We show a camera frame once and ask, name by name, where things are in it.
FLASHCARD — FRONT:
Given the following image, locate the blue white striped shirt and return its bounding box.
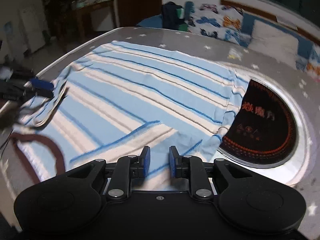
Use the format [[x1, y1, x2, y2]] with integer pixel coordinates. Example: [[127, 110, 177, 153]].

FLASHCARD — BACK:
[[14, 41, 250, 190]]

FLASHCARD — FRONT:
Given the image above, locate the person's left hand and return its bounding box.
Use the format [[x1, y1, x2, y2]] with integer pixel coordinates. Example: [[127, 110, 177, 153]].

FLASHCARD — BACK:
[[0, 101, 22, 131]]

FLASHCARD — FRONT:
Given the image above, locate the wooden side table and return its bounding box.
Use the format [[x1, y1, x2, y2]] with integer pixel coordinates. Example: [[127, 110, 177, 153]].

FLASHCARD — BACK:
[[72, 0, 117, 42]]

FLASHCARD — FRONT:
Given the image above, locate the dark bookshelf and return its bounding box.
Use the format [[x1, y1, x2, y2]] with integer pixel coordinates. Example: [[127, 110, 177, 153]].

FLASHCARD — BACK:
[[42, 0, 78, 43]]

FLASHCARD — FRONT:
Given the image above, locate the round induction cooktop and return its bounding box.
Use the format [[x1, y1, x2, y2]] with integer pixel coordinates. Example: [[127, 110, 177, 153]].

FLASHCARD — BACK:
[[217, 62, 311, 186]]

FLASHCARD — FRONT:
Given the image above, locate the grey star tablecloth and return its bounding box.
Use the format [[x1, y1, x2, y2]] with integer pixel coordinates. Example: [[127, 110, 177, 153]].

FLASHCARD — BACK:
[[1, 27, 319, 239]]

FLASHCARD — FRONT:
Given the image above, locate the dark wooden door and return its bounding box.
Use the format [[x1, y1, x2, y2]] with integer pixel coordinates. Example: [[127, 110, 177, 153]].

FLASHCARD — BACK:
[[117, 0, 162, 27]]

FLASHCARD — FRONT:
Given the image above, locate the dark backpack on sofa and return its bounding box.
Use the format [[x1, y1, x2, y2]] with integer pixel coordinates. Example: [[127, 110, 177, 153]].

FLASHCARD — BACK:
[[161, 2, 188, 31]]

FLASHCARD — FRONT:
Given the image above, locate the butterfly pillow left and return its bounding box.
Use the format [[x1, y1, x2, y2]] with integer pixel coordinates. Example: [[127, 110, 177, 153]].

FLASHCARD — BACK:
[[185, 3, 251, 47]]

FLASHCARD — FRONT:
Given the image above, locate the butterfly pillow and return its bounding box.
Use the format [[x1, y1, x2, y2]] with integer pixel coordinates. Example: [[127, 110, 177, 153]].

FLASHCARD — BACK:
[[185, 3, 251, 47], [296, 44, 319, 82]]

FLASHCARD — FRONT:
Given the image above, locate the plain beige cushion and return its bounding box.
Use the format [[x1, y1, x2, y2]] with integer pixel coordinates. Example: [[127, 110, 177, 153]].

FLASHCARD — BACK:
[[248, 20, 299, 68]]

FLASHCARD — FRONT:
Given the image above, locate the butterfly pillow right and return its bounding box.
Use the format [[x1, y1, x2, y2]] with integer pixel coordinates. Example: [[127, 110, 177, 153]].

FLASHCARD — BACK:
[[296, 44, 319, 82]]

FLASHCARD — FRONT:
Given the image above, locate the blue sofa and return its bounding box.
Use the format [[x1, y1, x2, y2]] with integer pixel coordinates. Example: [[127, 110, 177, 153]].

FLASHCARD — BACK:
[[135, 12, 320, 66]]

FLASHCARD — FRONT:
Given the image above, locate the black cable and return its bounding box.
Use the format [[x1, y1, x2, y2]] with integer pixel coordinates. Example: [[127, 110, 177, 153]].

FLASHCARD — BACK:
[[0, 127, 15, 160]]

